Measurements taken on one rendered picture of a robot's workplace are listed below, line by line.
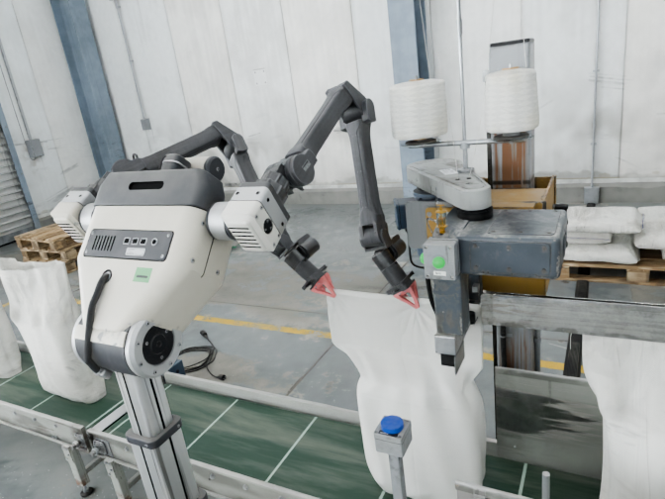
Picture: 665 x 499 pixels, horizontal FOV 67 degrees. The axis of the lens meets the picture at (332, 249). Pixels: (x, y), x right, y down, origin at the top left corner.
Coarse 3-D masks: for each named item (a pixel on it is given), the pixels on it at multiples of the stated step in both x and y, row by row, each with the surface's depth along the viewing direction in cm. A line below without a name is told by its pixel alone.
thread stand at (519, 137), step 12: (456, 0) 134; (456, 24) 136; (408, 144) 150; (420, 144) 148; (432, 144) 147; (444, 144) 148; (456, 144) 146; (468, 144) 145; (480, 144) 144; (468, 168) 148
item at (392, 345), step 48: (336, 336) 169; (384, 336) 160; (432, 336) 152; (480, 336) 145; (384, 384) 157; (432, 384) 152; (432, 432) 153; (480, 432) 154; (384, 480) 168; (432, 480) 160; (480, 480) 156
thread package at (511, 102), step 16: (496, 80) 131; (512, 80) 129; (528, 80) 129; (496, 96) 132; (512, 96) 130; (528, 96) 130; (496, 112) 133; (512, 112) 131; (528, 112) 131; (496, 128) 135; (512, 128) 132; (528, 128) 132
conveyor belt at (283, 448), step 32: (128, 416) 234; (192, 416) 227; (224, 416) 224; (256, 416) 221; (288, 416) 218; (192, 448) 207; (224, 448) 204; (256, 448) 202; (288, 448) 199; (320, 448) 197; (352, 448) 195; (288, 480) 183; (320, 480) 181; (352, 480) 179; (512, 480) 170; (576, 480) 166
